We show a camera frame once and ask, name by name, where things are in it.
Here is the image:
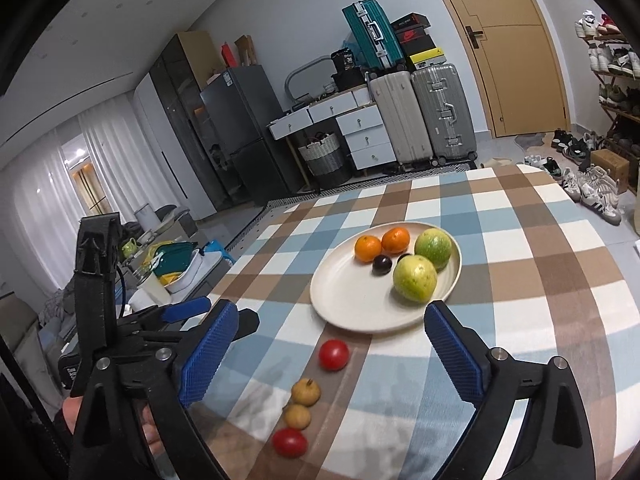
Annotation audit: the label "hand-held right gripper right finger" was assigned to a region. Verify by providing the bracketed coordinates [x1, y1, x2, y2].
[422, 300, 599, 480]

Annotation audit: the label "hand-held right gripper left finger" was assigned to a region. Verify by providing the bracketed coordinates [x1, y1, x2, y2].
[70, 299, 241, 480]

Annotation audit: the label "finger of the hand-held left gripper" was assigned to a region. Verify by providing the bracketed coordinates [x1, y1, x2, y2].
[160, 296, 213, 325]
[231, 309, 261, 344]

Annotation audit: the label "brown longan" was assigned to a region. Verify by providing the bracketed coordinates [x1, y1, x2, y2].
[282, 404, 313, 431]
[291, 378, 321, 407]

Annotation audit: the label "red tomato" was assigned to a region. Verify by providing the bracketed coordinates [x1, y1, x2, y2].
[319, 339, 350, 372]
[272, 427, 309, 459]

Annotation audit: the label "cream round plate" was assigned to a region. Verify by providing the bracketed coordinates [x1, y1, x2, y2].
[309, 221, 463, 334]

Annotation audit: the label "orange tangerine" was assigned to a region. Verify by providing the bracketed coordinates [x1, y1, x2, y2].
[381, 227, 412, 255]
[354, 235, 385, 263]

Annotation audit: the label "person's left hand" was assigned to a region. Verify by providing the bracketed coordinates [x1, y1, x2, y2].
[52, 395, 166, 461]

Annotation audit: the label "white cup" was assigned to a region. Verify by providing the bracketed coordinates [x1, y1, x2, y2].
[134, 272, 169, 307]

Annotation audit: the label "white basin with cloths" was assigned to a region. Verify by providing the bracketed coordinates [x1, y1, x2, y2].
[149, 240, 224, 294]

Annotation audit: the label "blue plastic item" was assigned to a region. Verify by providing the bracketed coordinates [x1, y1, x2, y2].
[200, 239, 237, 267]

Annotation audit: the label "small white bin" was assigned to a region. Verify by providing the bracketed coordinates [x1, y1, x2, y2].
[134, 203, 157, 234]

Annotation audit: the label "white curtain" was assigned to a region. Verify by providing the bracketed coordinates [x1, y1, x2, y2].
[0, 110, 151, 286]

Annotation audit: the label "checkered tablecloth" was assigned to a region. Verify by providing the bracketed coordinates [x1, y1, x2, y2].
[185, 162, 640, 480]

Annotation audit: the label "white wardrobe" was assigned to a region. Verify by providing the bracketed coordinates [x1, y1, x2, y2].
[132, 72, 202, 222]

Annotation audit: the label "woven laundry basket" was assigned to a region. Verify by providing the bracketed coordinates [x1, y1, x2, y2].
[298, 132, 354, 189]

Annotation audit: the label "dark glass cabinet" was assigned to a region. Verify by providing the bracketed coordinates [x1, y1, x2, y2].
[149, 34, 237, 214]

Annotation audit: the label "dark grey refrigerator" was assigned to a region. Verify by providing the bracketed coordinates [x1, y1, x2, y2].
[199, 63, 304, 207]

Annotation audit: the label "white desk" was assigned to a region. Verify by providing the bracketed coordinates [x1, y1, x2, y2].
[268, 87, 379, 187]

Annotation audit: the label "scattered pile of shoes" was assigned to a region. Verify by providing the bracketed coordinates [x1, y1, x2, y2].
[522, 127, 624, 226]

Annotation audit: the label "white drawer cabinet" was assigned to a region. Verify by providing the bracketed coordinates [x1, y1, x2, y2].
[335, 102, 399, 177]

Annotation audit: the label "beige suitcase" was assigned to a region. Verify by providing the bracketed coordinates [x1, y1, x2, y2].
[367, 70, 434, 172]

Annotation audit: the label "silver suitcase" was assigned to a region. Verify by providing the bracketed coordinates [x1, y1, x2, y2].
[410, 63, 479, 167]

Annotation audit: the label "flat cardboard box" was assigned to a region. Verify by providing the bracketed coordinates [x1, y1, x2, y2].
[175, 30, 229, 92]

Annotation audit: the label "small cardboard box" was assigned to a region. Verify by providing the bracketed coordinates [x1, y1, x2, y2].
[589, 148, 630, 181]

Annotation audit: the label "black storage box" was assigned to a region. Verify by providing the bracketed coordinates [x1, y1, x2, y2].
[330, 67, 369, 94]

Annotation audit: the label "brown paper bag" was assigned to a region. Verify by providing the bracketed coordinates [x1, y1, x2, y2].
[234, 34, 256, 66]

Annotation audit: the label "black printed bag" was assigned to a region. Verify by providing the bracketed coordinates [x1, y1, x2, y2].
[330, 47, 357, 74]

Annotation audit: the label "wooden shoe rack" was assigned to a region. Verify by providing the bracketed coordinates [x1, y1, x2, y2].
[575, 10, 640, 197]

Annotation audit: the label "yellow and black shoe box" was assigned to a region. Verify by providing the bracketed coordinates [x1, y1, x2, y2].
[407, 49, 446, 72]

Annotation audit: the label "plain black shoe box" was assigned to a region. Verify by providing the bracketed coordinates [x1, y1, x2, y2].
[399, 40, 436, 57]

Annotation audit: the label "wooden door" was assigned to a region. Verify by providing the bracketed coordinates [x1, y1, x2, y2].
[419, 0, 571, 139]

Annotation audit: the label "teal suitcase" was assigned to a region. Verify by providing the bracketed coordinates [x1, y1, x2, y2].
[342, 0, 406, 72]

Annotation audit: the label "red and black shoe box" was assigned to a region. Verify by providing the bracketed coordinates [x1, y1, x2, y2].
[394, 25, 434, 44]

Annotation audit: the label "rows of sneakers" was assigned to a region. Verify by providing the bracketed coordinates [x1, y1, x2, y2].
[574, 9, 640, 148]

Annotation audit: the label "rounded frame mirror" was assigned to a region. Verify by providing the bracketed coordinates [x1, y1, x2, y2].
[284, 56, 342, 107]

